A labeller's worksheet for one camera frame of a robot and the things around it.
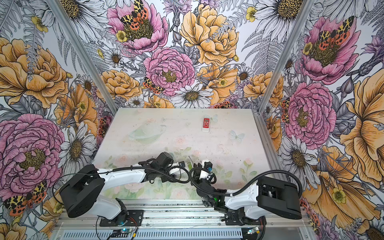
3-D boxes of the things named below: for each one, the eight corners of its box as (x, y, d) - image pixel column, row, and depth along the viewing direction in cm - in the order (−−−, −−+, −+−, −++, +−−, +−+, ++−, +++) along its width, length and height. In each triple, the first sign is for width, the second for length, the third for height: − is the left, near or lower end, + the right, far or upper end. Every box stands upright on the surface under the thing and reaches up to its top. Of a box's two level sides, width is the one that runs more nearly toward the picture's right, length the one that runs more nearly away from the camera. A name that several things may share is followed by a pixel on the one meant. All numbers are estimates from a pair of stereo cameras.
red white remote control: (201, 131, 112) (201, 129, 110) (201, 119, 120) (201, 117, 118) (210, 131, 112) (211, 129, 110) (209, 119, 120) (210, 117, 118)
